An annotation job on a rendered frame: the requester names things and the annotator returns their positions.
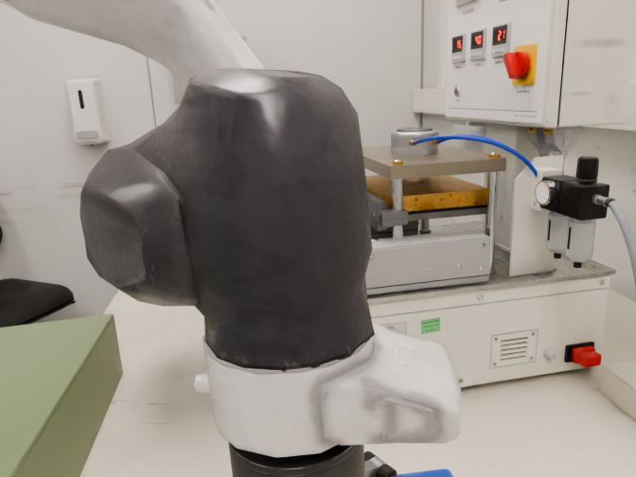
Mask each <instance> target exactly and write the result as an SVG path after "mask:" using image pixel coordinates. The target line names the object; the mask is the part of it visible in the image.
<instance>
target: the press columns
mask: <svg viewBox="0 0 636 477"><path fill-rule="evenodd" d="M498 186H499V171H497V172H488V173H487V192H486V230H485V235H487V236H489V237H491V244H490V261H489V274H495V273H496V268H495V267H494V255H495V238H496V220H497V203H498ZM392 210H394V211H401V210H403V179H397V180H392ZM431 232H432V230H431V229H430V220H421V228H420V229H419V233H421V234H430V233H431ZM392 239H394V240H401V239H403V225H401V226H392Z"/></svg>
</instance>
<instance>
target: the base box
mask: <svg viewBox="0 0 636 477"><path fill-rule="evenodd" d="M609 288H610V275H603V276H596V277H587V278H579V279H572V280H564V281H557V282H548V283H540V284H533V285H525V286H517V287H509V288H501V289H494V290H486V291H471V292H463V293H456V294H447V295H439V296H432V297H424V298H416V299H408V300H400V301H393V302H385V303H377V304H369V305H368V307H369V310H370V315H371V319H372V323H375V324H378V325H380V326H383V327H388V328H391V329H393V330H396V331H399V332H403V333H406V334H409V335H412V336H416V337H418V338H421V339H424V340H428V341H431V342H434V343H437V344H440V345H442V346H443V347H444V348H446V349H447V350H448V352H449V354H450V359H451V362H452V365H453V368H454V371H455V374H456V377H457V379H458V382H459V384H460V387H466V386H472V385H478V384H484V383H491V382H496V381H502V380H513V379H519V378H526V377H532V376H538V375H544V374H550V373H556V372H562V371H568V370H575V369H580V368H586V367H593V366H598V365H600V364H601V358H602V356H601V350H602V343H603V335H604V327H605V319H606V311H607V303H608V296H609Z"/></svg>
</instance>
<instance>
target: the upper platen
mask: <svg viewBox="0 0 636 477"><path fill-rule="evenodd" d="M366 185H367V190H368V191H369V192H371V193H373V194H375V195H376V196H378V197H380V198H381V199H383V200H385V201H386V202H387V209H392V180H389V179H387V178H385V177H383V176H381V175H374V176H366ZM486 192H487V187H484V186H481V185H476V184H473V183H470V182H467V181H464V180H461V179H458V178H455V177H452V176H450V175H447V176H434V177H422V178H410V179H403V208H404V209H405V210H407V211H408V221H420V220H430V219H441V218H451V217H462V216H472V215H482V214H485V213H486Z"/></svg>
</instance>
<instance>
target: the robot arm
mask: <svg viewBox="0 0 636 477"><path fill-rule="evenodd" d="M0 3H2V4H4V5H6V6H8V7H10V8H11V9H14V10H16V11H18V12H20V13H21V14H23V15H25V16H26V17H28V18H30V19H32V20H35V21H38V22H42V23H45V24H49V25H52V26H55V27H61V28H64V29H68V30H71V31H75V32H77V33H81V34H84V35H88V36H91V37H95V38H98V39H101V40H104V41H108V42H111V43H115V44H121V45H124V46H127V47H128V48H130V49H132V50H134V51H136V52H138V53H140V54H142V55H144V56H146V57H148V58H150V59H152V60H154V61H156V62H159V63H161V64H162V65H163V66H165V67H166V69H168V70H169V71H170V72H171V74H172V75H173V76H174V78H175V79H176V80H177V81H178V82H179V84H180V85H181V86H182V88H183V89H184V90H185V92H184V95H183V98H182V100H181V103H180V105H179V108H178V109H177V110H176V111H175V112H174V113H173V114H172V115H171V116H170V117H169V118H168V119H167V120H166V121H165V122H164V123H163V124H161V125H160V126H158V127H156V128H155V129H153V130H151V131H150V132H147V133H146V134H144V135H142V136H141V137H139V138H138V139H136V140H134V141H133V142H132V143H130V144H128V145H125V146H121V147H117V148H113V149H110V150H107V151H106V152H105V154H104V155H103V156H102V157H101V159H100V160H99V161H98V162H97V164H96V165H95V166H94V168H93V169H92V170H91V171H90V172H89V174H88V176H87V179H86V181H85V183H84V186H83V188H82V191H81V193H80V211H79V216H80V221H81V226H82V231H83V235H84V240H85V247H86V255H87V259H88V260H89V262H90V263H91V265H92V266H93V268H94V269H95V271H96V273H97V275H98V276H99V277H101V278H102V279H104V280H105V281H107V282H108V283H110V284H111V285H113V286H114V287H116V288H117V289H119V290H121V291H122V292H125V293H126V294H128V295H129V296H130V297H132V298H133V299H135V300H136V301H138V302H143V303H148V304H153V305H157V306H163V307H196V309H197V310H198V311H199V312H200V313H201V314H202V315H203V316H204V332H205V334H204V336H203V350H204V357H205V364H206V371H207V372H199V373H198V374H197V375H196V378H195V383H194V387H195V391H196V392H197V393H207V394H210V399H211V407H212V414H213V420H214V422H215V424H216V426H217V429H218V431H219V433H220V435H221V436H222V437H223V438H225V439H226V440H227V441H228V445H229V452H230V460H231V469H232V476H233V477H397V476H398V473H397V471H396V470H395V469H394V468H392V467H390V466H389V465H388V464H386V463H385V462H384V461H382V460H381V459H380V458H379V457H378V456H377V455H375V454H374V453H373V452H371V451H366V452H364V445H369V444H392V443H427V444H444V443H447V442H450V441H452V440H454V439H455V438H456V437H457V436H458V435H459V434H460V426H461V417H462V405H461V387H460V384H459V382H458V379H457V377H456V374H455V371H454V368H453V365H452V362H451V357H450V354H449V352H448V350H447V349H446V348H444V347H443V346H442V345H441V344H437V343H434V342H431V341H428V340H424V339H421V338H418V337H416V336H412V335H409V334H406V333H403V332H399V331H396V330H393V329H391V328H388V327H383V326H380V325H378V324H375V323H372V319H371V315H370V310H369V307H368V302H367V292H366V283H365V273H366V269H367V266H368V262H369V259H370V256H371V253H372V239H371V228H370V218H369V206H368V196H367V185H366V176H365V169H364V161H363V154H362V140H361V132H360V124H359V117H358V113H357V111H356V110H355V108H354V107H353V105H352V104H351V102H350V100H349V99H348V97H347V96H346V94H345V92H344V90H343V89H342V88H341V87H340V86H338V85H337V84H335V83H334V82H332V81H331V80H329V79H327V78H325V77H323V76H321V75H317V74H311V73H307V72H301V71H295V70H273V69H265V68H264V66H263V65H262V64H261V62H260V61H259V60H258V59H257V57H256V56H255V54H254V53H253V52H252V50H251V49H250V48H249V46H248V45H247V44H246V43H245V42H244V41H243V39H242V38H241V37H240V36H239V34H238V33H237V31H236V30H235V29H234V27H233V26H232V25H231V23H230V22H229V21H228V19H227V18H226V17H225V15H224V14H223V13H222V12H221V10H220V9H219V7H218V6H217V5H216V3H215V2H214V1H213V0H0Z"/></svg>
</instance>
